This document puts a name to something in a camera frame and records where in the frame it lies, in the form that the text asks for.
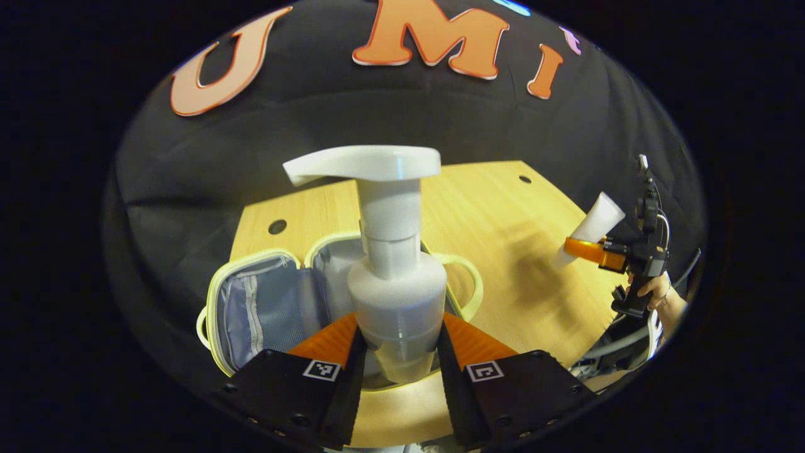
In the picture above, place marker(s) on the white pump bottle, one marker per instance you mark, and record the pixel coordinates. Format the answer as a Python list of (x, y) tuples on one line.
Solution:
[(396, 289)]

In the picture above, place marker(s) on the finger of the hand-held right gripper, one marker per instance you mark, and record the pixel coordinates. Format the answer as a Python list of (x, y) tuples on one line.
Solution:
[(585, 250)]

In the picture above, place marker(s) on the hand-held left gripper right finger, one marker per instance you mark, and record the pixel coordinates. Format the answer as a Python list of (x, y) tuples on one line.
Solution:
[(449, 384)]

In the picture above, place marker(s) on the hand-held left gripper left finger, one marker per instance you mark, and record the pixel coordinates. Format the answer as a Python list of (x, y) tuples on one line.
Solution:
[(352, 377)]

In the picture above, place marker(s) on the white cream tube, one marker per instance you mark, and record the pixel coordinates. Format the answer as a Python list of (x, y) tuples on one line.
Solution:
[(597, 220)]

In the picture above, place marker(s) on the black backdrop cloth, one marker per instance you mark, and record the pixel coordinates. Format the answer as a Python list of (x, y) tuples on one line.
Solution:
[(251, 163)]

